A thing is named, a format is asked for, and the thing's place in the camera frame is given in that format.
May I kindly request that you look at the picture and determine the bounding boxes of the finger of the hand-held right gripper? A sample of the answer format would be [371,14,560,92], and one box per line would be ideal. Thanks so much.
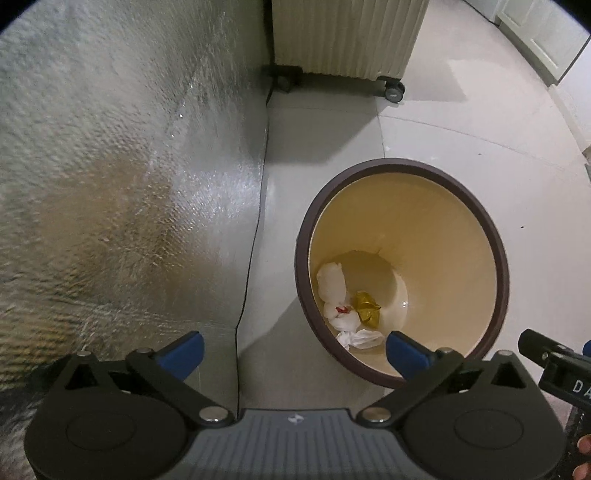
[517,329,563,366]

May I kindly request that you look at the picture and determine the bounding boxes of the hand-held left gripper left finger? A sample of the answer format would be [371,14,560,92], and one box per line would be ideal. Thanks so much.
[46,330,234,425]

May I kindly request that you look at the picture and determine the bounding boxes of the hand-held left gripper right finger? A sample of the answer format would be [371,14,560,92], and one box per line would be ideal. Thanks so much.
[359,330,542,428]

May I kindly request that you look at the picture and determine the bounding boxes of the brown-rimmed cream waste bin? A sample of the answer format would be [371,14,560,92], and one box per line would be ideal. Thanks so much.
[294,158,511,389]

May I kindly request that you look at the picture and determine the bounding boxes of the person's right hand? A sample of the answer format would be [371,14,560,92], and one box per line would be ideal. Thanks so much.
[573,434,591,480]

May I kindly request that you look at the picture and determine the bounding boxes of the crumpled white tissue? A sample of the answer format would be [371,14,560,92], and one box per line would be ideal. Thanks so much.
[336,327,387,352]
[316,262,347,306]

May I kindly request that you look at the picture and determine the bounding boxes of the gold foil wrapper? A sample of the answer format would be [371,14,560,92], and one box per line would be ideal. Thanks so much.
[353,291,382,326]

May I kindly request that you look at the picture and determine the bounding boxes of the white tissue red stain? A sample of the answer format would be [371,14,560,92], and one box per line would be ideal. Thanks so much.
[323,301,359,331]

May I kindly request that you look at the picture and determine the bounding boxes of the white kitchen cabinets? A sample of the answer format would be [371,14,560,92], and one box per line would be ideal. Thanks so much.
[496,0,591,86]

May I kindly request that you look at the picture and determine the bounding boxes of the cream ribbed suitcase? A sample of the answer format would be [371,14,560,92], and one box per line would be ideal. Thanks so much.
[271,0,429,101]

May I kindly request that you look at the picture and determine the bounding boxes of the black cable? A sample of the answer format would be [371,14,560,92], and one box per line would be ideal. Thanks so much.
[233,69,274,409]

